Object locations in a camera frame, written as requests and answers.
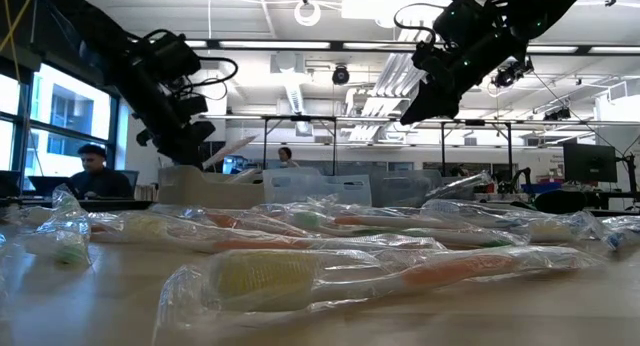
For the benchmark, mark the large window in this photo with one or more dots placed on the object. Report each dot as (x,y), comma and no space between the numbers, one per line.
(70,131)

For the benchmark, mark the black chair back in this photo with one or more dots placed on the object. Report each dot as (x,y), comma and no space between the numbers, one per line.
(560,201)

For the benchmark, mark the black ceiling spotlight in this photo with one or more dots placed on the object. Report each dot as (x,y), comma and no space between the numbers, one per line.
(341,75)

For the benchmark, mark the black laptop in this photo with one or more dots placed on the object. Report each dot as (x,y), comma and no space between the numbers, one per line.
(47,185)

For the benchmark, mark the grey translucent plastic bin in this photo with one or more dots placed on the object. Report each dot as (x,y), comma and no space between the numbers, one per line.
(400,188)

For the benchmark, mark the white plastic bin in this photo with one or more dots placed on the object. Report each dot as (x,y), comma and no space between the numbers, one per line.
(200,188)

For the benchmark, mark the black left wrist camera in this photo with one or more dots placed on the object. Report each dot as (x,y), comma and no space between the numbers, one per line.
(172,56)

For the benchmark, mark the dark desk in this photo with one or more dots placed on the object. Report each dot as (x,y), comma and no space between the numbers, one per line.
(125,204)

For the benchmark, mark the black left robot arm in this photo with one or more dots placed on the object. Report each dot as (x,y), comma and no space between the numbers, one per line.
(90,31)

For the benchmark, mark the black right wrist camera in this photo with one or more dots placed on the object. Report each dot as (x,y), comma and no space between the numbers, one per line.
(460,18)

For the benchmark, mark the long ceiling light strip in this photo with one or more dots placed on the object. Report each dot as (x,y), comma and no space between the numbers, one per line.
(275,44)

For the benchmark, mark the seated person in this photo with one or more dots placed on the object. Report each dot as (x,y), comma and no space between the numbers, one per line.
(97,178)

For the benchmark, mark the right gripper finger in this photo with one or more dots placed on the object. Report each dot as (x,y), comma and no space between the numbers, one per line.
(442,108)
(422,103)

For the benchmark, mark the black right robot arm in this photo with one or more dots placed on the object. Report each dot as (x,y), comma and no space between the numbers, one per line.
(550,6)

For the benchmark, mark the black background robot arm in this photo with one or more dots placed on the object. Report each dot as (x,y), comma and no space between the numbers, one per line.
(515,178)

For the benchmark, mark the black monitor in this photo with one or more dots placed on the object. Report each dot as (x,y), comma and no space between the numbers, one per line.
(590,162)

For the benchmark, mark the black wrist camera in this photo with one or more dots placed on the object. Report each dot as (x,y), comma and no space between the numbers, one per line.
(172,56)
(460,18)

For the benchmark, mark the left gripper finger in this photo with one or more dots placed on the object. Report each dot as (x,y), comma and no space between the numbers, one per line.
(161,146)
(190,146)

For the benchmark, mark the clear plastic bin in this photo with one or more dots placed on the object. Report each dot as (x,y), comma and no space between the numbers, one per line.
(320,188)

